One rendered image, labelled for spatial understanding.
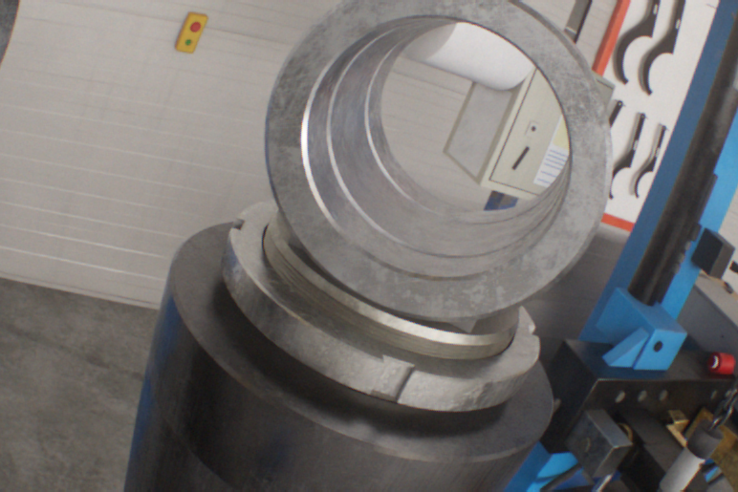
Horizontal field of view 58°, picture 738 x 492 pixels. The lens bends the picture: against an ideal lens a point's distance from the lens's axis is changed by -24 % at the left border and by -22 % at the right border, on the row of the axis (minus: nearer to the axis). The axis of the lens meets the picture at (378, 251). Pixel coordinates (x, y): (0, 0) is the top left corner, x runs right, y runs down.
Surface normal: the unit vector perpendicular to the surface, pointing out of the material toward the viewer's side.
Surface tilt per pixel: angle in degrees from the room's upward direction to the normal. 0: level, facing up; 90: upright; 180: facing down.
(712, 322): 90
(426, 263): 14
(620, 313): 90
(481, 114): 90
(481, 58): 116
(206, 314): 0
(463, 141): 90
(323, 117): 76
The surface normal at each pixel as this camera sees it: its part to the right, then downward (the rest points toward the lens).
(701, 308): -0.84, -0.16
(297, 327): -0.48, 0.15
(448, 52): 0.11, 0.88
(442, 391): 0.25, 0.47
